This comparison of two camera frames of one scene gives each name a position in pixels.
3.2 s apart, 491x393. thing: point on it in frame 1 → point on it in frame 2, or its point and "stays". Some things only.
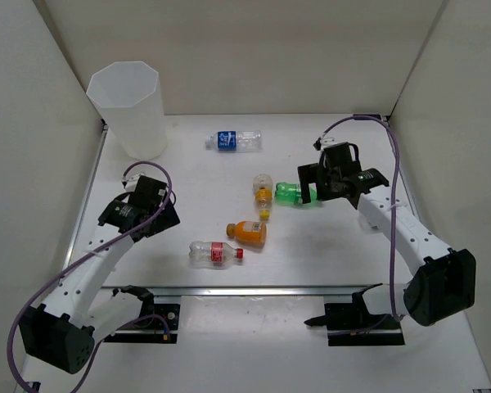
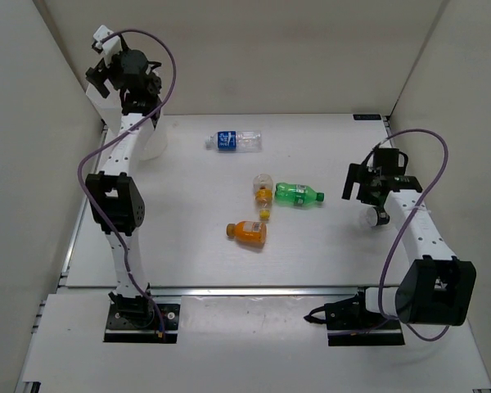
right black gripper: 310,173 → 356,175
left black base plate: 150,330 stays
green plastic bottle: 292,192 stays
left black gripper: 166,219 → 97,76
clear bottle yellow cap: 263,187 stays
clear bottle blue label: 246,141 stays
